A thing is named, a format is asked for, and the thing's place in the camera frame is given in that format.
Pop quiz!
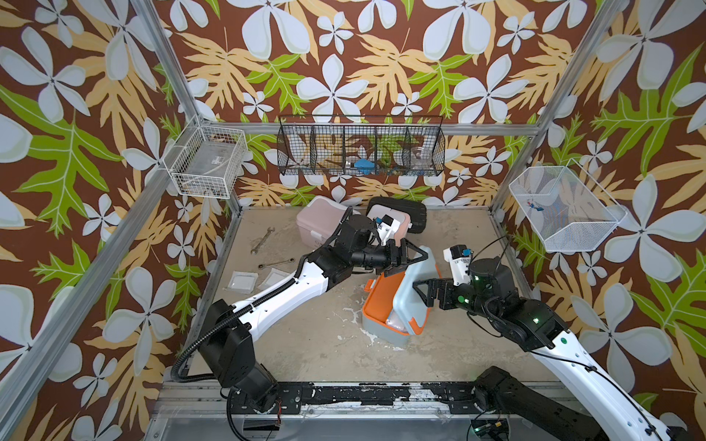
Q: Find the large steel wrench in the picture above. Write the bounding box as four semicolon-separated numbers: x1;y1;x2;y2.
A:
251;227;276;255

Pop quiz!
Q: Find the blue object in basket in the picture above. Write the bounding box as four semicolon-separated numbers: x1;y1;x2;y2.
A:
354;159;375;176

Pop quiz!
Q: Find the pink first aid kit box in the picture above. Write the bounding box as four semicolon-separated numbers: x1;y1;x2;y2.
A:
296;196;347;249

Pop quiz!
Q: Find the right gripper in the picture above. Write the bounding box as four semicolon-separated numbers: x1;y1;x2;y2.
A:
411;277;499;325

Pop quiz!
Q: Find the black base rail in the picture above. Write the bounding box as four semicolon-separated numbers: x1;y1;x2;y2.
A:
231;379;498;415

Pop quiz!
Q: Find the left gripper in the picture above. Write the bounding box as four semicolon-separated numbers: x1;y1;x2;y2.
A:
346;238;424;276

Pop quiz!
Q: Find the blue orange first aid kit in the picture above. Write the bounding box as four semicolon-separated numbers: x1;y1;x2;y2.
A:
362;246;441;347

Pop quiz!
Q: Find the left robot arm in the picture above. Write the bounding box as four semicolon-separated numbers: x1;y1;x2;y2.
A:
170;211;429;413

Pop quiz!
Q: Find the white mesh basket right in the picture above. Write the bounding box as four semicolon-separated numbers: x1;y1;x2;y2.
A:
509;160;628;254

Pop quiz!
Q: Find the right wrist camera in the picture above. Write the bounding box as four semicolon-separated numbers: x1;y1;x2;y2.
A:
443;244;473;286

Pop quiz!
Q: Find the white wire basket left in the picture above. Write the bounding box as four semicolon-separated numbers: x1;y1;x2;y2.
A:
164;125;249;200

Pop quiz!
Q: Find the black plastic case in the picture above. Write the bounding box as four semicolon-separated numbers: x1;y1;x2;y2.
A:
366;197;428;234

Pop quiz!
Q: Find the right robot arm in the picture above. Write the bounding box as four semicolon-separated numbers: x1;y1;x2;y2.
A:
413;255;691;440

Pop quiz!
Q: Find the white first aid kit box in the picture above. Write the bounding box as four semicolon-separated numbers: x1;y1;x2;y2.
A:
366;204;412;246

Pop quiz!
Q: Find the small steel wrench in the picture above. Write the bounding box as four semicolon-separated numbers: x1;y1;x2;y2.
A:
257;257;296;269

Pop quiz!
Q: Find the orange tray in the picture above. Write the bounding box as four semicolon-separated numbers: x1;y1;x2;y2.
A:
362;273;408;336

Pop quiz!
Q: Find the black wire basket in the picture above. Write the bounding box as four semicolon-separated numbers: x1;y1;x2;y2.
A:
276;115;446;176

